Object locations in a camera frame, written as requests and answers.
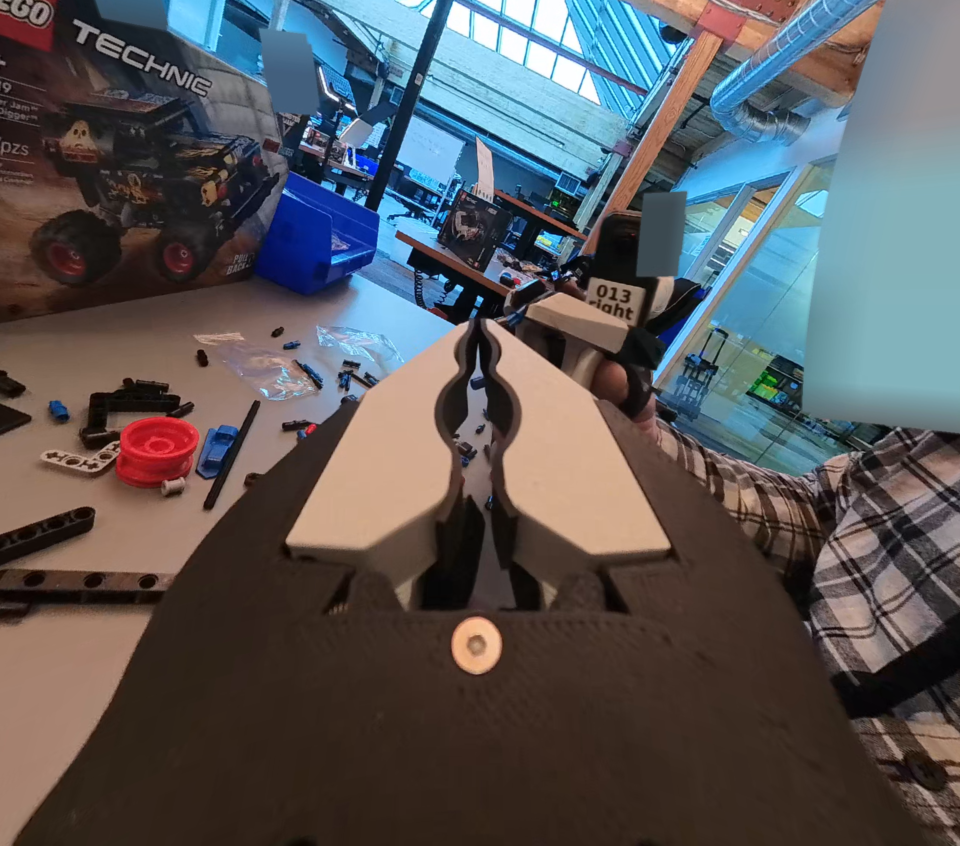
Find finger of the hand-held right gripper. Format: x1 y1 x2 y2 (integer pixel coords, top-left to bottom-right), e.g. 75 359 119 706
517 294 631 355

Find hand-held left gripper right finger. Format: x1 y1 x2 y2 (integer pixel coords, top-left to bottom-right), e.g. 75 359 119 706
478 319 672 609

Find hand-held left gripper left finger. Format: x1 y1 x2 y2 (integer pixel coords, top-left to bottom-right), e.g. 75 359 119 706
285 319 486 609

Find small toy connectors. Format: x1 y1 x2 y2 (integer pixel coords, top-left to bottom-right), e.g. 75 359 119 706
45 324 500 513

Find person's right forearm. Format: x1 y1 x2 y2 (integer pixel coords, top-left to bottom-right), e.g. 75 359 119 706
652 411 841 600

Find grey desk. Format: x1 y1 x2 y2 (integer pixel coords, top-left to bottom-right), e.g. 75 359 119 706
0 276 481 840

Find person's right hand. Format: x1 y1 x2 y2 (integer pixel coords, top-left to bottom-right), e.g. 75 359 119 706
592 360 635 411

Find black cart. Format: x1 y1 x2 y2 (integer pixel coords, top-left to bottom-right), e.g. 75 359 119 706
671 328 727 421

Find long black axle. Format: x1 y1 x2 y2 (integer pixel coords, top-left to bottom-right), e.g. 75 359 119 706
204 399 261 511

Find clear plastic bag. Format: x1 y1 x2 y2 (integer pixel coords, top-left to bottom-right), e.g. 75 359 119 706
193 332 316 401
315 324 406 375

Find small dark printed box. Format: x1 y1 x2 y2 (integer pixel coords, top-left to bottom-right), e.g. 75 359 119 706
437 189 515 273

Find dark wooden table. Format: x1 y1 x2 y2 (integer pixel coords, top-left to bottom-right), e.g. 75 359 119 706
395 189 590 322

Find small blue curved panel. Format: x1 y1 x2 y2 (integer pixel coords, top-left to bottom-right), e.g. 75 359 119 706
196 424 240 476

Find white board on stand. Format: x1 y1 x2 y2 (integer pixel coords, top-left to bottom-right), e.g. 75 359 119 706
396 114 466 177

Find red toy wheel hub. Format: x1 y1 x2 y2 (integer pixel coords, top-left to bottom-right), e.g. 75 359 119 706
116 417 201 489

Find blue storage bin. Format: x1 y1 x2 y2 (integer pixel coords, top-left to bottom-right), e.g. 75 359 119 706
255 171 381 296

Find black stand pole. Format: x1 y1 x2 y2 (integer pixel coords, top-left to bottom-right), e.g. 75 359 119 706
365 0 498 213

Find light grey angled beam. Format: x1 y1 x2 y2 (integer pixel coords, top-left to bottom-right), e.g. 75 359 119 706
41 441 121 478

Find person's plaid shirt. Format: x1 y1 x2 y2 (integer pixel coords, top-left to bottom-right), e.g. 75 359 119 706
810 426 960 846

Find scattered black toy beams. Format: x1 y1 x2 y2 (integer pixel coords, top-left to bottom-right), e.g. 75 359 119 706
0 369 198 621

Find dark toy set box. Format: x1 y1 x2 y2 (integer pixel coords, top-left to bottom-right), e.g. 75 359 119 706
0 0 290 324

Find wooden post with red bracket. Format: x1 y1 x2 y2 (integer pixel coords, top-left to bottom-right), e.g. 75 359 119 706
600 0 800 240

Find silver ventilation duct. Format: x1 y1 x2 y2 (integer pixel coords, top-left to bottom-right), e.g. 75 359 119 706
708 0 920 146

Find black strap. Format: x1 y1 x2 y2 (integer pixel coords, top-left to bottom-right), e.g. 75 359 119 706
832 624 960 720

